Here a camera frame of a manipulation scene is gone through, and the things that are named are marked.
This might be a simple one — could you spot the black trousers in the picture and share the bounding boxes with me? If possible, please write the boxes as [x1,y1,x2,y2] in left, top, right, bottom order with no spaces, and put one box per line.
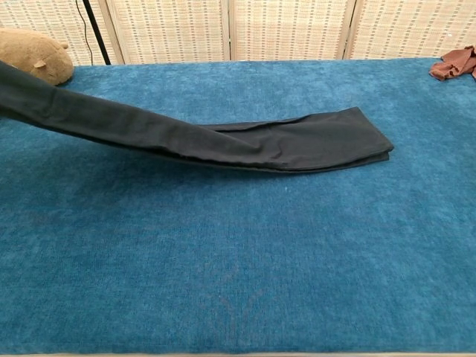
[0,61,394,176]

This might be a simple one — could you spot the blue tablecloth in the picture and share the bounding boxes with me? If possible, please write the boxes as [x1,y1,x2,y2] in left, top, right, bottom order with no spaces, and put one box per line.
[0,57,476,354]

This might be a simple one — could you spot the bamboo folding screen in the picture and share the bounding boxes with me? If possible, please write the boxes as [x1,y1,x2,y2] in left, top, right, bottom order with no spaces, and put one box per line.
[0,0,476,68]

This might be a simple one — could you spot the black tripod stand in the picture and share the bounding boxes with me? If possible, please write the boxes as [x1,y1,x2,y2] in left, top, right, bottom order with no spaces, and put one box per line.
[82,0,112,66]

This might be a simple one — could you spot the brown capybara plush toy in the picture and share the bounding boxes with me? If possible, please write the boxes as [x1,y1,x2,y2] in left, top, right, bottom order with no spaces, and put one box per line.
[0,28,74,87]

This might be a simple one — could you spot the crumpled brown cloth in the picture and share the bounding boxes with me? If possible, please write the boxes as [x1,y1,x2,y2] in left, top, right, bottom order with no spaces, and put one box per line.
[429,45,476,82]

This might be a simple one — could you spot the thin black cable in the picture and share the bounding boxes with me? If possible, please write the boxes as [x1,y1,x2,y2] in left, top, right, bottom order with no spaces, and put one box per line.
[75,0,94,66]

